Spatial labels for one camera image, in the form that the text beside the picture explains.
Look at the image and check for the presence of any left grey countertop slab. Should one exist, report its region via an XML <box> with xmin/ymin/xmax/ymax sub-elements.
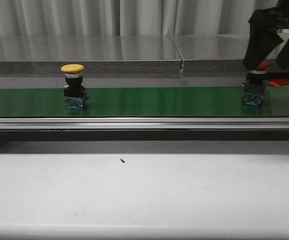
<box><xmin>0</xmin><ymin>35</ymin><xmax>182</xmax><ymax>75</ymax></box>

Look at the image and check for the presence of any green conveyor belt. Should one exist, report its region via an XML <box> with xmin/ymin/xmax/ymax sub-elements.
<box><xmin>0</xmin><ymin>86</ymin><xmax>289</xmax><ymax>118</ymax></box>

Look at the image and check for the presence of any grey pleated curtain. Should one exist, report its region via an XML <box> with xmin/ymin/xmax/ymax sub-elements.
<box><xmin>0</xmin><ymin>0</ymin><xmax>276</xmax><ymax>37</ymax></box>

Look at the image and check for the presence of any grey countertop slab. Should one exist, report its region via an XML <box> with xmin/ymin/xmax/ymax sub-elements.
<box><xmin>174</xmin><ymin>33</ymin><xmax>289</xmax><ymax>74</ymax></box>
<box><xmin>0</xmin><ymin>35</ymin><xmax>182</xmax><ymax>75</ymax></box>

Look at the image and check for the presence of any red plastic tray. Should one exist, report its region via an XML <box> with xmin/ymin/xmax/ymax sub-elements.
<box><xmin>269</xmin><ymin>78</ymin><xmax>289</xmax><ymax>87</ymax></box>

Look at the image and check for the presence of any right grey countertop slab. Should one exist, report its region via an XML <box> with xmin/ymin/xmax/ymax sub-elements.
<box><xmin>174</xmin><ymin>33</ymin><xmax>289</xmax><ymax>74</ymax></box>

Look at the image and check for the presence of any red mushroom push button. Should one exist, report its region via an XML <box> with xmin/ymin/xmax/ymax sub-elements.
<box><xmin>242</xmin><ymin>60</ymin><xmax>271</xmax><ymax>107</ymax></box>

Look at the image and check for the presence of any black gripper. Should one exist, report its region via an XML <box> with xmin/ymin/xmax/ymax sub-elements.
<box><xmin>243</xmin><ymin>0</ymin><xmax>289</xmax><ymax>71</ymax></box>

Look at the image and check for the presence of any worn yellow mushroom push button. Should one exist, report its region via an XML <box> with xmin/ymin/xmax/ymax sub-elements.
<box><xmin>61</xmin><ymin>64</ymin><xmax>90</xmax><ymax>110</ymax></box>

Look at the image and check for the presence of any aluminium conveyor side rail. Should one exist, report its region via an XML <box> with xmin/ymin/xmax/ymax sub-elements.
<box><xmin>0</xmin><ymin>117</ymin><xmax>289</xmax><ymax>131</ymax></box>

